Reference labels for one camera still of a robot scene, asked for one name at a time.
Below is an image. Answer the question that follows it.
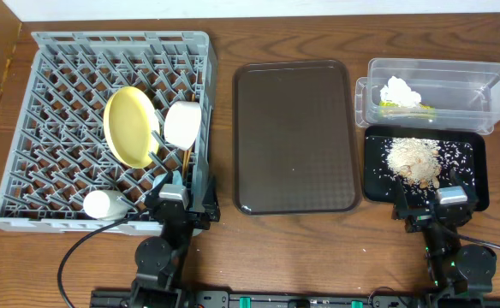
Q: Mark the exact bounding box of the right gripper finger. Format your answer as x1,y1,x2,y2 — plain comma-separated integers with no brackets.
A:
449,169,473,197
391,177,408,220

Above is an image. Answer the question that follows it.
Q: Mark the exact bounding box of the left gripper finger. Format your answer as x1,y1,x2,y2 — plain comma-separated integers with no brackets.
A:
145,171,172,208
202,176,220,222

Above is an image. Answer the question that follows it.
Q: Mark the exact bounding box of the rice food scraps pile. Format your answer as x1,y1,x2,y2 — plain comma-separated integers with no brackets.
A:
387,138,442,205

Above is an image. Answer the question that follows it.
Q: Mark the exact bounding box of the white bowl with food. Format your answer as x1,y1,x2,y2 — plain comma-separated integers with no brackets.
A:
164,101,202,151

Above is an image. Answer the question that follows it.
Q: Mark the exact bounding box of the white paper cup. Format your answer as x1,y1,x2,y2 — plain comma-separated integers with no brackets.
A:
83,190,129,221

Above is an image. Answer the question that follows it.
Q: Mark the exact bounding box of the yellow round plate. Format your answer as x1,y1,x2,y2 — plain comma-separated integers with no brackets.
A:
103,86,161,169

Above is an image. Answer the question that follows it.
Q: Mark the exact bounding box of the grey plastic dish rack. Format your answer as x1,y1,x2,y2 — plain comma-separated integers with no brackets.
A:
0,31,217,235

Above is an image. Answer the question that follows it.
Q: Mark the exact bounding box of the green orange snack wrapper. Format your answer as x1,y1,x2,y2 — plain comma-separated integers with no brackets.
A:
379,101,434,117

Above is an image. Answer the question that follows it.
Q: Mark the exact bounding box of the white napkin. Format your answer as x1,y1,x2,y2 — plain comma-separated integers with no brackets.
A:
380,76,421,106

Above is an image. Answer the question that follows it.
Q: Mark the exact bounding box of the light blue bowl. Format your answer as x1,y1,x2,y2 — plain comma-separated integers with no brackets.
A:
152,170,183,188

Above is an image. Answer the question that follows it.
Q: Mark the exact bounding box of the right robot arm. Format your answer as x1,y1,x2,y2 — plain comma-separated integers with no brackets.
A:
392,170,497,305

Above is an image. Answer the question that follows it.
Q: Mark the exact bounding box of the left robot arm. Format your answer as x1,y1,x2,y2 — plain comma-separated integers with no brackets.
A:
128,172,221,308

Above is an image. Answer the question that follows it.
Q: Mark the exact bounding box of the black food waste tray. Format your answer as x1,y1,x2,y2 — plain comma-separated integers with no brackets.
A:
364,126,490,211

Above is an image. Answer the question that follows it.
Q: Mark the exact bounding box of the clear plastic waste bin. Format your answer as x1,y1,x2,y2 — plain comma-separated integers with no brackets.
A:
354,58,500,135

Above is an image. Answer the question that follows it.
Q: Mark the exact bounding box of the dark brown serving tray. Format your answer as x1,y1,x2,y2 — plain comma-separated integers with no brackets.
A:
232,60,362,216

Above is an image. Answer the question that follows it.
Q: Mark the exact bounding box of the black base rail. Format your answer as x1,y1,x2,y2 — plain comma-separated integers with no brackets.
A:
89,290,500,308

